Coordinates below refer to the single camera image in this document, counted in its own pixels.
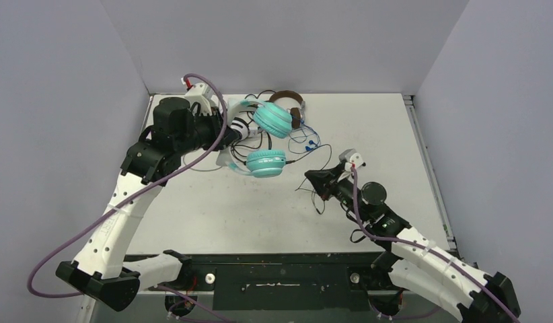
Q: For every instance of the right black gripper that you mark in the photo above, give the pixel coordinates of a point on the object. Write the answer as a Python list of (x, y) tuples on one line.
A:
[(332, 182)]

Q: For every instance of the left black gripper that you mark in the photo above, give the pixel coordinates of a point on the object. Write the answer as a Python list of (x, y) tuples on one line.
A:
[(214, 120)]

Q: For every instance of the teal cat-ear headphones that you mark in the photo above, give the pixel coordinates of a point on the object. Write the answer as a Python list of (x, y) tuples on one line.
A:
[(271, 118)]

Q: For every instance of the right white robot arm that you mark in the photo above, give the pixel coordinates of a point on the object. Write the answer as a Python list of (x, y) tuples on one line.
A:
[(411, 260)]

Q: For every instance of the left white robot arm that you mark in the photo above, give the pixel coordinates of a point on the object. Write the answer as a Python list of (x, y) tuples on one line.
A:
[(99, 270)]

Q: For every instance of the black and white headphones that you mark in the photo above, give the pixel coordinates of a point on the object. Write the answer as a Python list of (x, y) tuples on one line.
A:
[(254, 138)]

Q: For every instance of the brown headphones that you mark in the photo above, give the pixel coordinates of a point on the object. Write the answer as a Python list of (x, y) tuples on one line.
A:
[(296, 111)]

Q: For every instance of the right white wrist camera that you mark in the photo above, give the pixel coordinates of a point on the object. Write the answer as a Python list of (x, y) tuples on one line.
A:
[(350, 159)]

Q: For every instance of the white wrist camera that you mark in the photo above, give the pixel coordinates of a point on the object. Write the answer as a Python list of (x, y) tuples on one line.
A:
[(201, 94), (350, 159)]

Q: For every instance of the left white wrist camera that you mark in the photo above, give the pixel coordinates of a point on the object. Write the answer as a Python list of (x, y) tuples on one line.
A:
[(201, 94)]

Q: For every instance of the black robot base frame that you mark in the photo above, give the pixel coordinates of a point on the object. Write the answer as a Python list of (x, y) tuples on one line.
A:
[(317, 281)]

